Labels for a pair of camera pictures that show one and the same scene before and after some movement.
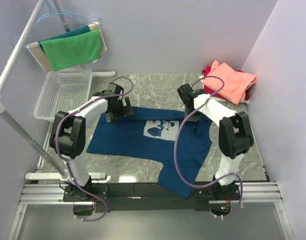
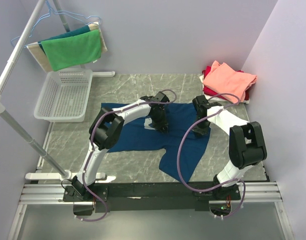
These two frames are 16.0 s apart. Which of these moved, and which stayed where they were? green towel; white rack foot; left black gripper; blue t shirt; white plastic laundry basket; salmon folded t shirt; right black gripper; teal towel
Moved: left black gripper; right black gripper; blue t shirt
Stayed: white rack foot; white plastic laundry basket; teal towel; salmon folded t shirt; green towel
